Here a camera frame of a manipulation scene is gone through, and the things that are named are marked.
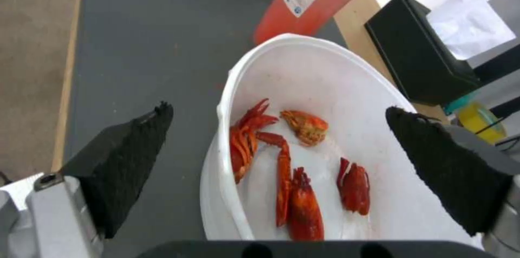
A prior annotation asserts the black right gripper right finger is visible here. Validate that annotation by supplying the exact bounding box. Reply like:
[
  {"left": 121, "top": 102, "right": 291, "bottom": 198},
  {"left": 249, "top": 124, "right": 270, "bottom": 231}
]
[{"left": 384, "top": 106, "right": 520, "bottom": 258}]

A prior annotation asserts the large red crayfish body shell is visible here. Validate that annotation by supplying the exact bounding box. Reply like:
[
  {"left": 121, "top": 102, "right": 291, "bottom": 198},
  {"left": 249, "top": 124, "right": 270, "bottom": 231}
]
[{"left": 286, "top": 167, "right": 326, "bottom": 242}]

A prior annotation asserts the orange crayfish head shell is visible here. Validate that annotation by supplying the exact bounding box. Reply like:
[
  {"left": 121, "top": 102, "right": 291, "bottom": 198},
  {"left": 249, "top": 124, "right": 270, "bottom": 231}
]
[{"left": 280, "top": 110, "right": 330, "bottom": 147}]

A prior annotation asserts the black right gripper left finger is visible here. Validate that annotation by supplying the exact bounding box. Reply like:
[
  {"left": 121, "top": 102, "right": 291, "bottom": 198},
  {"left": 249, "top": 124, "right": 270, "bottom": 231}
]
[{"left": 0, "top": 101, "right": 175, "bottom": 258}]

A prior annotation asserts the white crumpled paper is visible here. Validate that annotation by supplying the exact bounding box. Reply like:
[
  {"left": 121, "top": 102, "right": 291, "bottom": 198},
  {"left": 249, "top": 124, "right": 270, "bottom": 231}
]
[{"left": 427, "top": 0, "right": 518, "bottom": 61}]

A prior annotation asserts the red crayfish legs and claw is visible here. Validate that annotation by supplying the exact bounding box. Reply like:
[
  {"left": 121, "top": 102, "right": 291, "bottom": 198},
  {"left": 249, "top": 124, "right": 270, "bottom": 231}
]
[{"left": 229, "top": 98, "right": 293, "bottom": 227}]

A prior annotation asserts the small red crayfish shell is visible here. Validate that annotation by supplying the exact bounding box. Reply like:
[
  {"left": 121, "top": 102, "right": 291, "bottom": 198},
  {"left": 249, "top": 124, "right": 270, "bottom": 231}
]
[{"left": 336, "top": 157, "right": 371, "bottom": 216}]

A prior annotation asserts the white round plastic bowl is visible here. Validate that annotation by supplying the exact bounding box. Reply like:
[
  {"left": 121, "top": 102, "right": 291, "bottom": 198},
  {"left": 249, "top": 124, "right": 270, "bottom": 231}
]
[{"left": 199, "top": 33, "right": 485, "bottom": 251}]

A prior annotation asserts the yellow tape roll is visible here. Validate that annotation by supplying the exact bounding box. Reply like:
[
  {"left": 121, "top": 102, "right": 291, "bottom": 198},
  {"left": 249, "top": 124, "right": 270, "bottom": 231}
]
[{"left": 457, "top": 102, "right": 507, "bottom": 145}]

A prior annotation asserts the black box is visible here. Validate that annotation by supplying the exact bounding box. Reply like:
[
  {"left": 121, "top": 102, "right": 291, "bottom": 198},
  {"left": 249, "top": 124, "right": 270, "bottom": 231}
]
[{"left": 364, "top": 0, "right": 484, "bottom": 104}]

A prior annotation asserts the beige rug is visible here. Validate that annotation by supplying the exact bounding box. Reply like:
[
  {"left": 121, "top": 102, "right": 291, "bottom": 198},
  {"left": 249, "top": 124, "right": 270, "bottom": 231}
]
[{"left": 0, "top": 0, "right": 85, "bottom": 181}]

